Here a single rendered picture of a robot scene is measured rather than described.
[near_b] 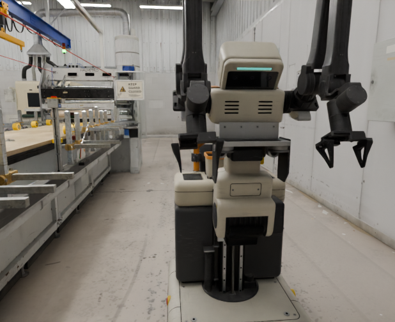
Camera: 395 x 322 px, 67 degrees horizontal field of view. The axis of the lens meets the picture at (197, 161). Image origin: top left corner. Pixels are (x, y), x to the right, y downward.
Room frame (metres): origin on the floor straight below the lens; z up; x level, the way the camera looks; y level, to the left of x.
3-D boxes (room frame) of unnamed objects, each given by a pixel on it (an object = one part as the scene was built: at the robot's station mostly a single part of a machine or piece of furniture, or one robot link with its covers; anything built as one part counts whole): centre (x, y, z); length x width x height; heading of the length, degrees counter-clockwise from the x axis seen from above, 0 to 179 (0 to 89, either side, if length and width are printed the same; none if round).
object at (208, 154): (1.49, -0.15, 0.87); 0.23 x 0.15 x 0.11; 95
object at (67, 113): (2.39, 1.03, 0.89); 0.04 x 0.04 x 0.48; 6
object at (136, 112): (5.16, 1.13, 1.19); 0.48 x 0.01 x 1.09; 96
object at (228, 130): (1.08, -0.19, 0.99); 0.28 x 0.16 x 0.22; 95
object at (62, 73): (5.46, 1.88, 0.95); 1.65 x 0.70 x 1.90; 96
